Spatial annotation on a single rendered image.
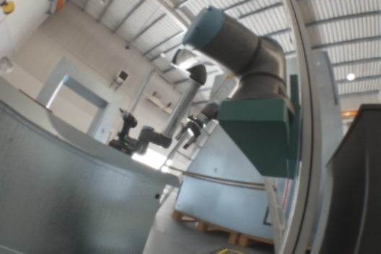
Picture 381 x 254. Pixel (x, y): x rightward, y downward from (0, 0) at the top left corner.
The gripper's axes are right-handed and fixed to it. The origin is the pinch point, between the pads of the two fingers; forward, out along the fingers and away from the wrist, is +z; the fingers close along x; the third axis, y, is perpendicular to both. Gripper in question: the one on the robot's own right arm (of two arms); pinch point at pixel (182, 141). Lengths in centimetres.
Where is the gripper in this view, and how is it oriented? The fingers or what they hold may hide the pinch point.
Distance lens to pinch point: 109.1
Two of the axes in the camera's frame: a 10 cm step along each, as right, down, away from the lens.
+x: 3.3, 6.0, 7.3
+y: 6.8, 3.9, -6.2
